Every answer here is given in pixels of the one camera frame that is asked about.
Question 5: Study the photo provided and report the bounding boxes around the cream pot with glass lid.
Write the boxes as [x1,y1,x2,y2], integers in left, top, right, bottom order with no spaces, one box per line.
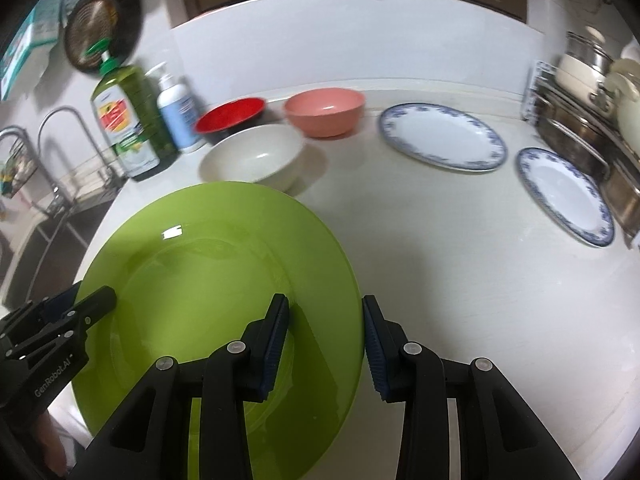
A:
[555,26,613,113]

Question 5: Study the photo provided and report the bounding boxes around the kitchen sink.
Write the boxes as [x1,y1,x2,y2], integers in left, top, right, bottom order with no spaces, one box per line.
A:
[1,192,117,311]

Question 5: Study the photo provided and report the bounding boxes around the chrome kitchen faucet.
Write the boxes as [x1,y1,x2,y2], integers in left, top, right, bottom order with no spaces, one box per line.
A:
[1,126,73,218]

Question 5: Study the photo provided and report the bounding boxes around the wire sponge basket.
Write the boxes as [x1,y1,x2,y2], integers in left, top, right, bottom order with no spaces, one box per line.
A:
[1,140,37,198]

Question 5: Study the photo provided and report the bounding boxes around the slim gooseneck faucet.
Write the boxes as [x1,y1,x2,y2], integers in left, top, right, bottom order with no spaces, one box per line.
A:
[37,105,126,191]

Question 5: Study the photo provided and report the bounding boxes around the steel pot left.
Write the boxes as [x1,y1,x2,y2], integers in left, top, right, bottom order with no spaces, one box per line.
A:
[536,94,611,183]

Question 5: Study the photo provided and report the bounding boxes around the pink bowl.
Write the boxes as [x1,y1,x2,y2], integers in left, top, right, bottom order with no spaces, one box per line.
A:
[283,88,366,139]

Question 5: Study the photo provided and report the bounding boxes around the steel pot right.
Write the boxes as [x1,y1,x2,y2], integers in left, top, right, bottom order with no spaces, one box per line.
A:
[601,159,640,237]

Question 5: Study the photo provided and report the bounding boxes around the red black bowl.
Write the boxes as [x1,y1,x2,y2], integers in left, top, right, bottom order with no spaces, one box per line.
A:
[195,96,267,136]

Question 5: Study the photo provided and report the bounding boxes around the white blue pump bottle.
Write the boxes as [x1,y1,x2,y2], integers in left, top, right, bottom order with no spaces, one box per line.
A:
[146,62,204,154]

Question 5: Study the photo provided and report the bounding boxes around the blue floral plate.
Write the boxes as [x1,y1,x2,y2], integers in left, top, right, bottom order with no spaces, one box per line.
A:
[515,148,615,248]
[378,103,509,172]

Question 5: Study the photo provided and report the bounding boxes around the steel pot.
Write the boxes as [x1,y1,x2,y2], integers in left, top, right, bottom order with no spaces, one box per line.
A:
[601,159,640,237]
[536,94,611,183]

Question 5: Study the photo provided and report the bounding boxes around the dark frying pan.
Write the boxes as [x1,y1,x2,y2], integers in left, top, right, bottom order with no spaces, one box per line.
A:
[61,0,142,74]

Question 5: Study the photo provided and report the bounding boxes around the cream ceramic teapot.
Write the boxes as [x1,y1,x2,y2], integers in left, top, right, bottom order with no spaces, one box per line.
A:
[599,58,640,156]

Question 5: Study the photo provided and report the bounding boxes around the green plate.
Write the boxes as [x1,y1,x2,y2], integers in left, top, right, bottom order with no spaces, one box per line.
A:
[73,182,363,479]

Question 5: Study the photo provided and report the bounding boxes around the white bowl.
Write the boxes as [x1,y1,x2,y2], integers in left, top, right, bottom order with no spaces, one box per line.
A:
[198,124,306,192]

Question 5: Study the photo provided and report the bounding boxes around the metal pot rack shelf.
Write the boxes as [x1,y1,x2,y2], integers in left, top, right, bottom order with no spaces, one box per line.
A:
[521,61,639,193]

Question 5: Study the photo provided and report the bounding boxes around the green dish soap bottle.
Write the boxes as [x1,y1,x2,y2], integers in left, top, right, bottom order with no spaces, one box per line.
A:
[87,38,178,181]

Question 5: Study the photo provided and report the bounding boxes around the person left hand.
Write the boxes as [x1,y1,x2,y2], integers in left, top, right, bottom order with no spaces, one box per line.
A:
[32,411,67,478]

